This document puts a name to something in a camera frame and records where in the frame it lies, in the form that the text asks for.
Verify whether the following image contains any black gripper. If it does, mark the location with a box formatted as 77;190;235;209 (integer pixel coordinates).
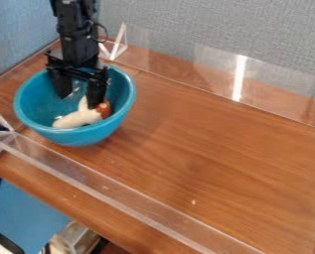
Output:
46;31;107;109

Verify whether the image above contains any toy mushroom brown cap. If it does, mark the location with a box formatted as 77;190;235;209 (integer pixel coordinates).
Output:
51;95;114;129

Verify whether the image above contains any blue bowl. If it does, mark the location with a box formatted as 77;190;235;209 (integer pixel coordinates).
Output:
14;66;135;147

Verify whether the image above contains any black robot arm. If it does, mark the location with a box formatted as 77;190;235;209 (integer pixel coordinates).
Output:
46;0;109;109

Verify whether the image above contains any clear acrylic front barrier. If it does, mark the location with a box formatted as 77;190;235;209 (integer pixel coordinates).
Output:
0;132;263;254

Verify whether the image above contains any clear acrylic barrier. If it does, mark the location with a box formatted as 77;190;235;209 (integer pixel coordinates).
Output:
0;132;263;254
115;25;315;127

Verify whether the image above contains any clear acrylic back barrier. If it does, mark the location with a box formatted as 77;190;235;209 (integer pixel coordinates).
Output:
115;25;315;127

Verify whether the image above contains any metallic box under table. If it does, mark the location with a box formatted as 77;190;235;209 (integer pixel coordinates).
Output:
39;221;99;254

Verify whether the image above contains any black device bottom left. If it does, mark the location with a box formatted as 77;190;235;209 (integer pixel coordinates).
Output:
0;230;26;254

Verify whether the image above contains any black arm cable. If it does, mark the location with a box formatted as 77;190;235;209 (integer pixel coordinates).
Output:
86;18;110;44

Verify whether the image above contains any clear acrylic corner bracket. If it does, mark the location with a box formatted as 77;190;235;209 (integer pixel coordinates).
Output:
98;24;127;61

